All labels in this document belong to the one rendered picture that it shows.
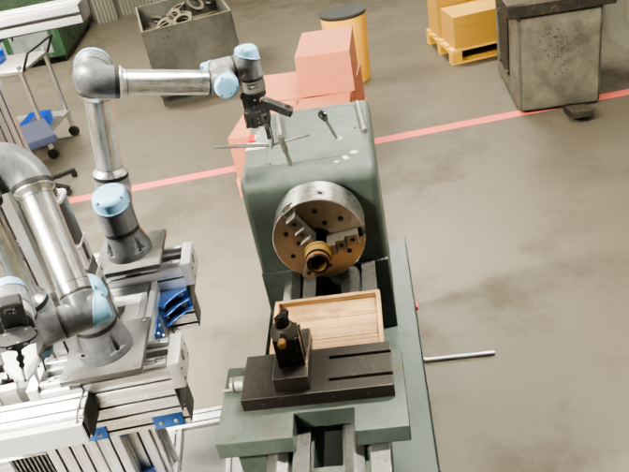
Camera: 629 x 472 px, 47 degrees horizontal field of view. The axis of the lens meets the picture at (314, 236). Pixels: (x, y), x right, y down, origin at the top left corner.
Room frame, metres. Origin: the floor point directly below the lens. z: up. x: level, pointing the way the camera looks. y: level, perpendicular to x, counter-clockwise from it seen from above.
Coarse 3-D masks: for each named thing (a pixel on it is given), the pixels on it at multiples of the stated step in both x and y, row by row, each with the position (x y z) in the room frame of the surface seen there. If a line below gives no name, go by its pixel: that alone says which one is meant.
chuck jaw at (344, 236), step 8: (328, 232) 2.04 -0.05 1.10; (336, 232) 2.03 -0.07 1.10; (344, 232) 2.02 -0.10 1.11; (352, 232) 2.00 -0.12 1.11; (360, 232) 2.03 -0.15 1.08; (328, 240) 2.00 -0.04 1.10; (336, 240) 1.99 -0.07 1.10; (344, 240) 1.98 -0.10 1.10; (352, 240) 2.00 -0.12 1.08; (336, 248) 1.96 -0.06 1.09; (344, 248) 1.98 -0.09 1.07
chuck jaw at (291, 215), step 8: (288, 208) 2.08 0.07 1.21; (288, 216) 2.05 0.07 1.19; (296, 216) 2.03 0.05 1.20; (288, 224) 2.02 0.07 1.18; (296, 224) 2.02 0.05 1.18; (304, 224) 2.03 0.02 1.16; (296, 232) 2.01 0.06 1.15; (304, 232) 1.99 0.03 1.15; (312, 232) 2.01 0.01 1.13; (304, 240) 1.98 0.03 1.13; (312, 240) 1.97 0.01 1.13
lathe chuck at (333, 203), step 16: (304, 192) 2.11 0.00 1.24; (336, 192) 2.10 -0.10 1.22; (304, 208) 2.05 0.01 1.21; (320, 208) 2.04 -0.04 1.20; (336, 208) 2.04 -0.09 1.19; (352, 208) 2.05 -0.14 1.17; (320, 224) 2.04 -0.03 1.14; (336, 224) 2.04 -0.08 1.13; (352, 224) 2.03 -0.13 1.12; (272, 240) 2.07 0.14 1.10; (288, 240) 2.06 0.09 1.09; (320, 240) 2.11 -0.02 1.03; (288, 256) 2.06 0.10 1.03; (336, 256) 2.04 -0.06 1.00; (352, 256) 2.03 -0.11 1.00; (336, 272) 2.04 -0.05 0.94
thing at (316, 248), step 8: (312, 248) 1.94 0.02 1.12; (320, 248) 1.93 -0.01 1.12; (328, 248) 1.95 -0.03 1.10; (304, 256) 1.97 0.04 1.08; (312, 256) 1.91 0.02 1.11; (320, 256) 1.90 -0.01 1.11; (328, 256) 1.92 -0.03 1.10; (312, 264) 1.94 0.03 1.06; (320, 264) 1.95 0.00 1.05; (328, 264) 1.90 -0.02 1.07; (312, 272) 1.91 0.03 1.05; (320, 272) 1.90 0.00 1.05
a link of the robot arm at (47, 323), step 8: (48, 312) 1.32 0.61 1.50; (40, 320) 1.30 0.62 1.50; (48, 320) 1.29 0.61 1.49; (56, 320) 1.29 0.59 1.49; (40, 328) 1.28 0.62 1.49; (48, 328) 1.28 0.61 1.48; (56, 328) 1.28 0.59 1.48; (48, 336) 1.27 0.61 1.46; (56, 336) 1.28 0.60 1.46; (64, 336) 1.29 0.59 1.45; (48, 344) 1.27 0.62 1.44; (48, 352) 1.28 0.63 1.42; (40, 360) 1.26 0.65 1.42
